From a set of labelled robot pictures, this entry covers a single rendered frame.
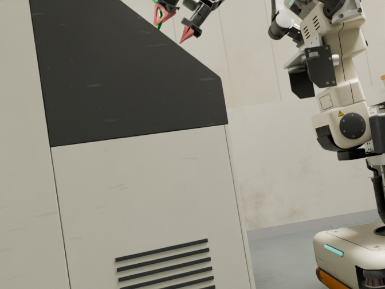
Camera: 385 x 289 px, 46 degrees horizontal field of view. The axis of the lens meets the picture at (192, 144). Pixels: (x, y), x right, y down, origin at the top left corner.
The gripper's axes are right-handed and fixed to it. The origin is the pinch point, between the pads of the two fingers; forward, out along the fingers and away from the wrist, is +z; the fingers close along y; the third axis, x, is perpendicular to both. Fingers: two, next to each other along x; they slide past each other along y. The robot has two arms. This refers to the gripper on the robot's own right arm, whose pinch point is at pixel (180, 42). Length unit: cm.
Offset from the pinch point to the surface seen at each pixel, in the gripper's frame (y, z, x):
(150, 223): -34, 66, 54
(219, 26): 6, -77, -176
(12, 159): 9, 74, 63
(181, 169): -32, 47, 51
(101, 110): -1, 47, 56
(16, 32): 32, 43, 62
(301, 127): -100, -48, -174
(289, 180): -117, -5, -174
